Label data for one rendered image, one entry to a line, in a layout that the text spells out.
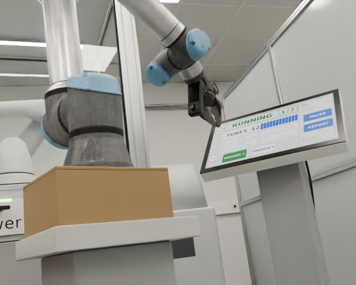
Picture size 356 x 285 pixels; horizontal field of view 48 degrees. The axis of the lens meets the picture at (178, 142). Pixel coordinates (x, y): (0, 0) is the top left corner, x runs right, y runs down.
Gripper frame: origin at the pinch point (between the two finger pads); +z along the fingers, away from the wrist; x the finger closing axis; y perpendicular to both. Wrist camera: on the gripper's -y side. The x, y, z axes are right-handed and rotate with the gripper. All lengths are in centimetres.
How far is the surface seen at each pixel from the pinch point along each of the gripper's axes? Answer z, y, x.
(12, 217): -11, -38, 65
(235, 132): 15.1, 15.4, 1.2
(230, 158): 15.1, -0.2, 1.3
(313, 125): 15.1, 6.9, -28.7
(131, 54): -23, 35, 35
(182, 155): 190, 254, 175
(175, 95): 139, 316, 174
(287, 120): 15.1, 14.3, -19.4
